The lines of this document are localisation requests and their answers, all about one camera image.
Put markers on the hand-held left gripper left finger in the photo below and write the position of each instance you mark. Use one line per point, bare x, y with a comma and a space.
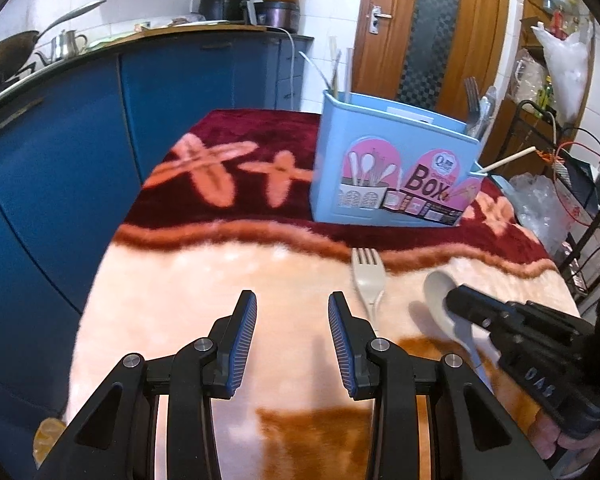
244, 345

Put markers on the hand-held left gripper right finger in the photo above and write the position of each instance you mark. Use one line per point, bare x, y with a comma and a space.
337, 347

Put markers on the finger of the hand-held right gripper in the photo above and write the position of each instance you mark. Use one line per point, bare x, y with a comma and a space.
480, 307

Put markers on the white plastic spoon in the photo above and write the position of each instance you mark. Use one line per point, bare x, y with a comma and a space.
437, 295

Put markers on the beige plastic fork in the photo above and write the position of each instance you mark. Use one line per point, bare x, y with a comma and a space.
367, 280

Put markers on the white chopstick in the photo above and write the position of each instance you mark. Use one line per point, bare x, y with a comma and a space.
507, 160

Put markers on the light blue utensil box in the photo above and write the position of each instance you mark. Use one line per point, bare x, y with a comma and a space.
380, 130

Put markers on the pale wooden chopstick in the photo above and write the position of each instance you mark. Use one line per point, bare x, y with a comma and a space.
349, 72

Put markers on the metal table knife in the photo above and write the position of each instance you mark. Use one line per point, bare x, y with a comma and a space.
315, 72

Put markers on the person's right hand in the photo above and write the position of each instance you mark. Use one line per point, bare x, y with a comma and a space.
560, 452

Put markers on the red and cream floral blanket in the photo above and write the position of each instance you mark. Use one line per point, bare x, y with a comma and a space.
205, 270

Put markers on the clear plastic bag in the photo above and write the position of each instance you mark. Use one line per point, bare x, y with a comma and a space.
540, 205

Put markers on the yellow object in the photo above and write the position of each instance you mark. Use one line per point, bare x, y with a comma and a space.
47, 440

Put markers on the white plastic bag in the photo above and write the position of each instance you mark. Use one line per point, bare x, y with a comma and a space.
565, 70

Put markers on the blue kitchen base cabinet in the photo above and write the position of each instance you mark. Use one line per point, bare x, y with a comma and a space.
55, 160

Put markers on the wooden door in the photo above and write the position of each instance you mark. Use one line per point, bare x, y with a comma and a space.
380, 60

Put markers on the stacked cooking pots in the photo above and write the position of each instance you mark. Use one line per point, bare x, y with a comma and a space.
280, 7

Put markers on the black air fryer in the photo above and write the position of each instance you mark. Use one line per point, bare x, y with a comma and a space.
222, 2

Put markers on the metal kettle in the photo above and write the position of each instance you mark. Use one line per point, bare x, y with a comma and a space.
67, 44

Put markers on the gas stove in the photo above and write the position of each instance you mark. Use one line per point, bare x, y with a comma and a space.
22, 72

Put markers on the black wok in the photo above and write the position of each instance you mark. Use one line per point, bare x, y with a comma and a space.
5, 55

